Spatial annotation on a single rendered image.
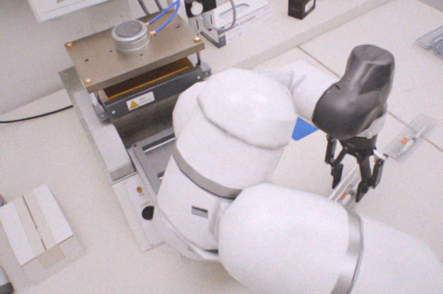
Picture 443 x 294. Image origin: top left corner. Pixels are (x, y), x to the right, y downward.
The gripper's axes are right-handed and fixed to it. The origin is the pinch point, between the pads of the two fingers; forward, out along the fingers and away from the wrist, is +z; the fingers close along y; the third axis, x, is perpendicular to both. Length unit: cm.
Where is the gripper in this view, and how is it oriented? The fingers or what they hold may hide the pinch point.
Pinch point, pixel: (349, 184)
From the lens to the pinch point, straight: 110.8
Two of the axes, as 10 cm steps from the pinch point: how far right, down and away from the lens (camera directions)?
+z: 0.9, 6.9, 7.2
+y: 7.5, 4.3, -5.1
